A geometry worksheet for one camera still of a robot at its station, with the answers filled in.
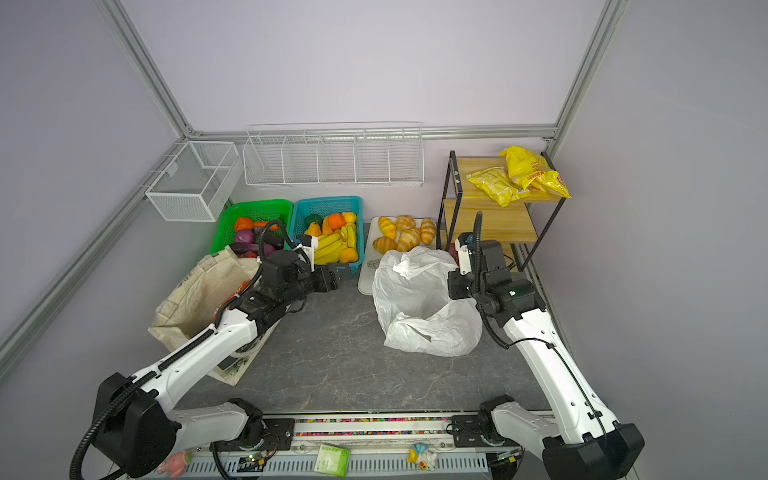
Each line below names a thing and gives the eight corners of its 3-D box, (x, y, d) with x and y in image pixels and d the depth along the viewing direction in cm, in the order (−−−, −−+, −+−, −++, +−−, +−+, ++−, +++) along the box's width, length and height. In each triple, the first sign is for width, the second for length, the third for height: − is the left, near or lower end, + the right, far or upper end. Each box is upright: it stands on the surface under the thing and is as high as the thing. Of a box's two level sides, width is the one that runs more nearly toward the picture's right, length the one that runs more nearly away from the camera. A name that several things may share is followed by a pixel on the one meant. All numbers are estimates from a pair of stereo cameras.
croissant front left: (383, 257, 111) (382, 250, 108) (372, 246, 114) (372, 240, 111) (396, 248, 113) (396, 242, 110) (385, 238, 116) (385, 232, 113)
